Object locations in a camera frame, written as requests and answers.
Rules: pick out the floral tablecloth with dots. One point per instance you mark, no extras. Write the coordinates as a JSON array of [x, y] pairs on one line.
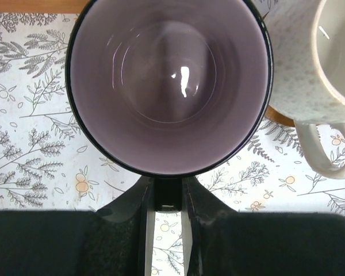
[[46, 162]]

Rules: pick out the dark wooden coaster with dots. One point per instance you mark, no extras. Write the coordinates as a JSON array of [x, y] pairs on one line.
[[273, 115]]

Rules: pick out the purple mug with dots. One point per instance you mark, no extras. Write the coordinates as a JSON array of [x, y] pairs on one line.
[[168, 89]]

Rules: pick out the cream white mug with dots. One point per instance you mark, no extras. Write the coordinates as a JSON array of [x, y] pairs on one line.
[[308, 39]]

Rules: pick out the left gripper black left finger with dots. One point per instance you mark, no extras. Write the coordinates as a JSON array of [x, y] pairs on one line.
[[115, 240]]

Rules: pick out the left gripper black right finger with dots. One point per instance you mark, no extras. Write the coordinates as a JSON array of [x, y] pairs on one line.
[[218, 240]]

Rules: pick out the orange wooden compartment tray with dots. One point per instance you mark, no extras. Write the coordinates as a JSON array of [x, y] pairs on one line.
[[42, 6]]

